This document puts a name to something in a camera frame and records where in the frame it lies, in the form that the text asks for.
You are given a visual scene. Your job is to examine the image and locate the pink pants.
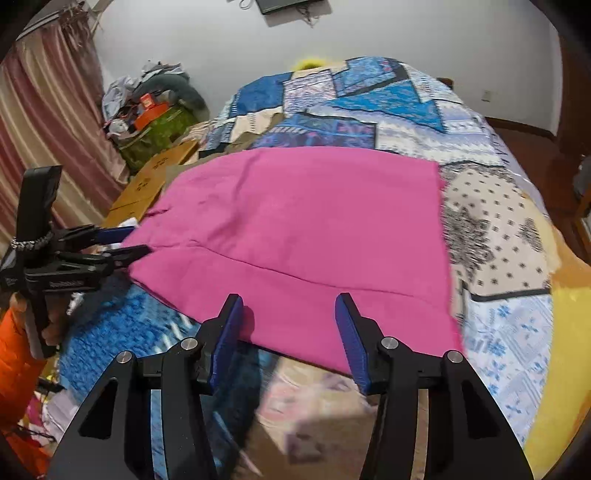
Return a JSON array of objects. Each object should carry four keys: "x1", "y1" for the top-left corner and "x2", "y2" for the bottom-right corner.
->
[{"x1": 128, "y1": 147, "x2": 461, "y2": 373}]

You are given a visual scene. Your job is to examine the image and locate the orange sleeve forearm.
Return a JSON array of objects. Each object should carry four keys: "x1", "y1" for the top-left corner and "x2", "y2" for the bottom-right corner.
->
[{"x1": 1, "y1": 308, "x2": 49, "y2": 478}]

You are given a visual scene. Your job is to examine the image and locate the person's left hand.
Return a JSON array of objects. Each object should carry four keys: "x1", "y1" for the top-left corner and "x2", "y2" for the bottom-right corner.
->
[{"x1": 10, "y1": 293, "x2": 71, "y2": 346}]

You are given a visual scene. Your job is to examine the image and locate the yellow wooden board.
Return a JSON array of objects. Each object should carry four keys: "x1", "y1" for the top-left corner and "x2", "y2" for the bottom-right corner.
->
[{"x1": 102, "y1": 140, "x2": 198, "y2": 228}]

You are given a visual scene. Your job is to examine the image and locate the yellow blanket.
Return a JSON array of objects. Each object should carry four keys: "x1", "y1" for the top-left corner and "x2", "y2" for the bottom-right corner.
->
[{"x1": 524, "y1": 221, "x2": 590, "y2": 479}]

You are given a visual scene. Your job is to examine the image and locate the striped pink curtain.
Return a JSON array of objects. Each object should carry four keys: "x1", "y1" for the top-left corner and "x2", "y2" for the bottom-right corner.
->
[{"x1": 1, "y1": 7, "x2": 128, "y2": 248}]

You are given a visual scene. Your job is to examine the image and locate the patchwork patterned bedsheet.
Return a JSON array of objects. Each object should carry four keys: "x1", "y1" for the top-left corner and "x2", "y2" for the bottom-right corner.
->
[{"x1": 59, "y1": 57, "x2": 554, "y2": 479}]

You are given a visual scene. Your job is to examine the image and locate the green bag with clutter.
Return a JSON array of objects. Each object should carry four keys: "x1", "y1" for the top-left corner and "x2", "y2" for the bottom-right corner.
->
[{"x1": 101, "y1": 61, "x2": 209, "y2": 174}]

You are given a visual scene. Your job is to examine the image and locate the olive green folded pants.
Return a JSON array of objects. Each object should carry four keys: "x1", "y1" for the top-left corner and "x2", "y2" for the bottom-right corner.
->
[{"x1": 162, "y1": 113, "x2": 286, "y2": 191}]

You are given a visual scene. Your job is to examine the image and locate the yellow pillow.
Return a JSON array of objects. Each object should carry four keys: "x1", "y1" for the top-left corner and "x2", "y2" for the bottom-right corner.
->
[{"x1": 293, "y1": 57, "x2": 331, "y2": 71}]

